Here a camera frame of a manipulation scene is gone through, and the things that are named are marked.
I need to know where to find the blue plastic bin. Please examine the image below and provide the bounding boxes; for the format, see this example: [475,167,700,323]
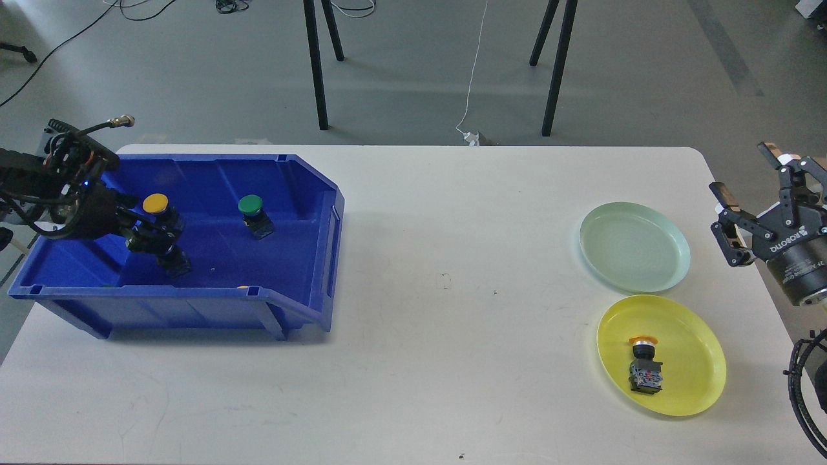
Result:
[8,154,345,340]

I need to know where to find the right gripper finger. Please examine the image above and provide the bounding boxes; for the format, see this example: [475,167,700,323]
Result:
[757,142,826,188]
[709,181,757,267]

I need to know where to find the yellow plate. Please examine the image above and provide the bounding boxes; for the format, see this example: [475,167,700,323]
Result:
[596,294,728,416]

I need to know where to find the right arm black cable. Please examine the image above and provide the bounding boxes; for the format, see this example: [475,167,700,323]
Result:
[784,329,827,460]

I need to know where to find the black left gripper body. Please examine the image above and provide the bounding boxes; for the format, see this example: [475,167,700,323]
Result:
[63,183,138,240]

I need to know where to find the green button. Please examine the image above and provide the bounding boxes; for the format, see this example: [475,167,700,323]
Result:
[237,194,275,240]
[156,245,192,278]

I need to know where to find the white cable on floor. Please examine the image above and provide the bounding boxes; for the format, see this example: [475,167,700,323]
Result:
[455,0,489,147]

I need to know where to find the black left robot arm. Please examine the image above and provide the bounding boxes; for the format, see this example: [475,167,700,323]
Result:
[2,115,184,256]

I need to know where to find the black stand legs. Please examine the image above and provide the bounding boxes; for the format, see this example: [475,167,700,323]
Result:
[529,0,578,136]
[302,1,344,130]

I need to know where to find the black cable on floor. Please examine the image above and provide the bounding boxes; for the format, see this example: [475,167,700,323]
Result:
[0,0,178,109]

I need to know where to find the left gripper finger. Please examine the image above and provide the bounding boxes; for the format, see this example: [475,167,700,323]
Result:
[132,210,184,242]
[125,234,175,254]

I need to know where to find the black stand legs right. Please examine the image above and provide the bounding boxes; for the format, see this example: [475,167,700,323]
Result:
[529,0,578,136]

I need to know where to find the black stand legs left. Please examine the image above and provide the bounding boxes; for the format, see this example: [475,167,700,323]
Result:
[302,1,344,130]

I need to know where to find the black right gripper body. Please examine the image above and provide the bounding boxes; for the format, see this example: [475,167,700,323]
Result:
[738,161,825,306]

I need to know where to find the pale green plate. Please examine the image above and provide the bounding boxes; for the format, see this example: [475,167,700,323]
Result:
[578,202,691,294]

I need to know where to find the yellow button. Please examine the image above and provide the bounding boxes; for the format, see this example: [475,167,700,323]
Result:
[629,335,664,395]
[142,193,185,236]

